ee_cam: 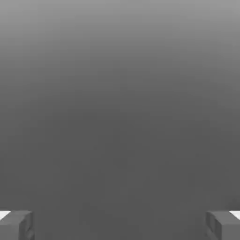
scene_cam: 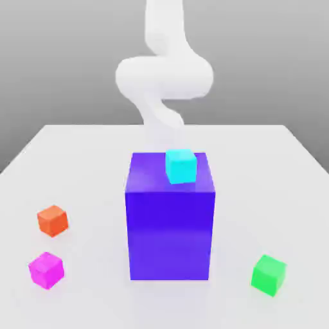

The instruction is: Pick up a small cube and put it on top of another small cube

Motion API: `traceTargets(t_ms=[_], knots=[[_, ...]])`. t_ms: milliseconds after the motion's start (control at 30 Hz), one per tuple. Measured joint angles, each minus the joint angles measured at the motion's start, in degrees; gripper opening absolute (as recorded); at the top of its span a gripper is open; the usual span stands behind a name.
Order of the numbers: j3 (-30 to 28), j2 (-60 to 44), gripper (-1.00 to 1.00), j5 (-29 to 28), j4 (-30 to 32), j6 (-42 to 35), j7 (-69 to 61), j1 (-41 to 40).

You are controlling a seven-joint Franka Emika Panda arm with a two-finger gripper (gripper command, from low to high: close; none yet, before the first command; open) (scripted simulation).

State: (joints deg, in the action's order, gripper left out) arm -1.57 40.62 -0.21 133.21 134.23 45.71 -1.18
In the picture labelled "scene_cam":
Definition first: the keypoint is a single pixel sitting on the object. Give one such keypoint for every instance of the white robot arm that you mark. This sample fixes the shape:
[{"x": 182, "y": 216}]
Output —
[{"x": 164, "y": 74}]

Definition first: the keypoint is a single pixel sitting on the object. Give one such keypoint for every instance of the small cyan cube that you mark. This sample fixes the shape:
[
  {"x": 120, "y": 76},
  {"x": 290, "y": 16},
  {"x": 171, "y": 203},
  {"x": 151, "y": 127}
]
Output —
[{"x": 181, "y": 167}]

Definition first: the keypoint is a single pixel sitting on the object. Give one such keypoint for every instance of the small orange cube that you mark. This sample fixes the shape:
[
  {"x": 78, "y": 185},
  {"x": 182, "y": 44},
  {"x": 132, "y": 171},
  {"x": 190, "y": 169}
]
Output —
[{"x": 52, "y": 221}]

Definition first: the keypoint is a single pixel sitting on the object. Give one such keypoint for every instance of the small green cube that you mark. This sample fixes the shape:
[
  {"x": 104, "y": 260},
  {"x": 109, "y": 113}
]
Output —
[{"x": 268, "y": 275}]

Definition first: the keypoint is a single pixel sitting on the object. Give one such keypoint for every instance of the small magenta cube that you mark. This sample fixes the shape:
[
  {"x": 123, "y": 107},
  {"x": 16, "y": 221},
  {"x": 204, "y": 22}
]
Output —
[{"x": 46, "y": 270}]

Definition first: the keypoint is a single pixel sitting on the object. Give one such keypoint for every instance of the large purple box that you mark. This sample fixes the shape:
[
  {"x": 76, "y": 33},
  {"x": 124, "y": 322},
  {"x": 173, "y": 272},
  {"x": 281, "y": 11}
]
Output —
[{"x": 168, "y": 231}]

